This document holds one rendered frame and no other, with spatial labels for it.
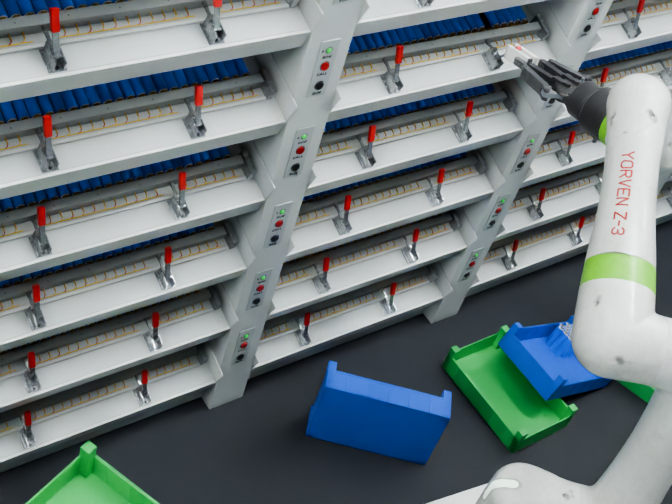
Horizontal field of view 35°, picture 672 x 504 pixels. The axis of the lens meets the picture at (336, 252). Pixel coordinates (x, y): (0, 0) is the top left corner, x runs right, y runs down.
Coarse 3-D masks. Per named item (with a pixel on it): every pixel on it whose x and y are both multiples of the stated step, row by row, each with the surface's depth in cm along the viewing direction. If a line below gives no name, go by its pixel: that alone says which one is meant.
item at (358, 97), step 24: (552, 24) 227; (480, 48) 220; (528, 48) 226; (552, 48) 229; (360, 72) 204; (408, 72) 209; (432, 72) 212; (456, 72) 214; (480, 72) 217; (504, 72) 221; (336, 96) 193; (360, 96) 201; (384, 96) 204; (408, 96) 208; (432, 96) 215
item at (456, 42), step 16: (480, 32) 218; (496, 32) 220; (512, 32) 223; (528, 32) 226; (384, 48) 205; (416, 48) 209; (432, 48) 211; (448, 48) 215; (352, 64) 201; (368, 64) 205
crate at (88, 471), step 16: (80, 448) 175; (96, 448) 176; (80, 464) 178; (96, 464) 178; (64, 480) 176; (80, 480) 179; (96, 480) 180; (112, 480) 178; (128, 480) 175; (48, 496) 174; (64, 496) 176; (80, 496) 177; (96, 496) 178; (112, 496) 178; (128, 496) 177; (144, 496) 174
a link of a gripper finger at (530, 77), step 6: (528, 66) 207; (528, 72) 205; (534, 72) 205; (522, 78) 208; (528, 78) 206; (534, 78) 204; (540, 78) 204; (528, 84) 206; (534, 84) 204; (540, 84) 203; (546, 84) 202; (534, 90) 205; (540, 90) 203; (546, 90) 200; (540, 96) 203
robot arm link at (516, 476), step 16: (512, 464) 188; (528, 464) 189; (496, 480) 185; (512, 480) 184; (528, 480) 185; (544, 480) 186; (560, 480) 187; (480, 496) 191; (496, 496) 183; (512, 496) 182; (528, 496) 183; (544, 496) 183; (560, 496) 184; (576, 496) 185
